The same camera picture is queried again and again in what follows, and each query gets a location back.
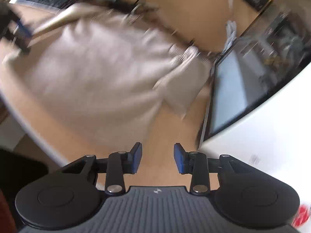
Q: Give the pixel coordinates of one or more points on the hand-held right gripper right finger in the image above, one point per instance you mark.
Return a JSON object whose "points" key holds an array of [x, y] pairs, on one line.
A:
{"points": [[178, 159]]}

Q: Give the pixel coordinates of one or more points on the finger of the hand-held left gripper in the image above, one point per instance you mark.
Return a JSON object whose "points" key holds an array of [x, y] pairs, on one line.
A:
{"points": [[24, 32]]}

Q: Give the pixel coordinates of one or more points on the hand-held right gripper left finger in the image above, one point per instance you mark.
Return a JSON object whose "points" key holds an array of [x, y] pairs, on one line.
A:
{"points": [[136, 159]]}

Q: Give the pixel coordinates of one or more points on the beige garment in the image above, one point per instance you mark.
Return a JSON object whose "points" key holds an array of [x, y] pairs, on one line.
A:
{"points": [[97, 68]]}

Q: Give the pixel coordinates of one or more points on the computer case with glass panel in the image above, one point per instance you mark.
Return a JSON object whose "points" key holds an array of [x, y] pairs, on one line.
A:
{"points": [[245, 72]]}

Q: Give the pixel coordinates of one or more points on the red and white object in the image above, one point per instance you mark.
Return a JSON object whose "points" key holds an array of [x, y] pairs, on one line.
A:
{"points": [[302, 216]]}

